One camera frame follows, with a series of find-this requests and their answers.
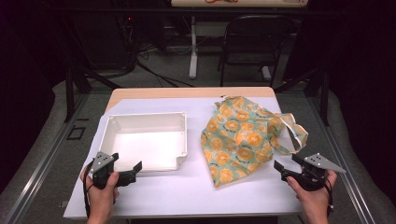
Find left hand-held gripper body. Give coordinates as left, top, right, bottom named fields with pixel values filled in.
left=90, top=151, right=138, bottom=190

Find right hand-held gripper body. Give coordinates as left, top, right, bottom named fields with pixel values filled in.
left=280, top=152, right=347, bottom=191

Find white plastic box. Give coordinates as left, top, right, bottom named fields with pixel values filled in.
left=96, top=111, right=189, bottom=173

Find orange print tote bag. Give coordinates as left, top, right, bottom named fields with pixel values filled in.
left=200, top=95, right=309, bottom=189

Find person's right hand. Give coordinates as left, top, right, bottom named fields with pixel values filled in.
left=286, top=170, right=338, bottom=217

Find person's left hand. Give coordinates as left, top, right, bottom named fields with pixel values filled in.
left=79, top=166, right=120, bottom=218

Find white table mat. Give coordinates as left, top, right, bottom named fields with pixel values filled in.
left=63, top=96, right=297, bottom=219

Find black metal stand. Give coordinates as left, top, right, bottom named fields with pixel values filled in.
left=63, top=60, right=123, bottom=123
left=274, top=65, right=332, bottom=127

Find white desk foot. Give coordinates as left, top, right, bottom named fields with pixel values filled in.
left=261, top=65, right=273, bottom=82

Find dark computer case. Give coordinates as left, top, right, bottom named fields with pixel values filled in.
left=70, top=12, right=139, bottom=72

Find black folding chair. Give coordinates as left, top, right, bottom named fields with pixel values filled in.
left=217, top=14, right=297, bottom=89

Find white desk leg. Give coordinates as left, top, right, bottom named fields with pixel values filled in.
left=188, top=15, right=200, bottom=80

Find right hand-held gripper cable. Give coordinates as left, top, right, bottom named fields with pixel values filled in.
left=323, top=177, right=335, bottom=217

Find hand-held gripper cable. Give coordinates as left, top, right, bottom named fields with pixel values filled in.
left=323, top=177, right=335, bottom=217
left=81, top=160, right=95, bottom=219

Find aluminium floor rail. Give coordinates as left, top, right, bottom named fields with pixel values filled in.
left=2, top=92, right=92, bottom=224
left=306, top=95, right=376, bottom=224

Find left hand-held gripper cable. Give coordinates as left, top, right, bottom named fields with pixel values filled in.
left=81, top=160, right=95, bottom=219

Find black floor cables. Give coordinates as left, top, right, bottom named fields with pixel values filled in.
left=135, top=43, right=196, bottom=89

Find orange cable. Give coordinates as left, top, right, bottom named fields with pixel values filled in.
left=204, top=0, right=240, bottom=5

